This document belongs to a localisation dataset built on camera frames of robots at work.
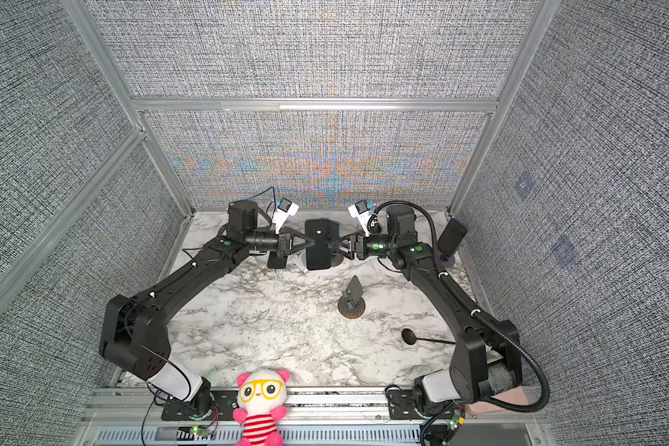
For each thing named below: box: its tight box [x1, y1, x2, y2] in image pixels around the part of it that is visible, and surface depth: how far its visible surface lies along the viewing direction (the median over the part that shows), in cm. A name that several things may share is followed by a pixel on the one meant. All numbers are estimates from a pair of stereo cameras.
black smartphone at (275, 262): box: [266, 250, 289, 269], surface depth 105 cm
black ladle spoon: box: [401, 327, 457, 346], surface depth 87 cm
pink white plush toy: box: [232, 368, 291, 446], surface depth 70 cm
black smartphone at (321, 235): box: [304, 218, 341, 271], surface depth 75 cm
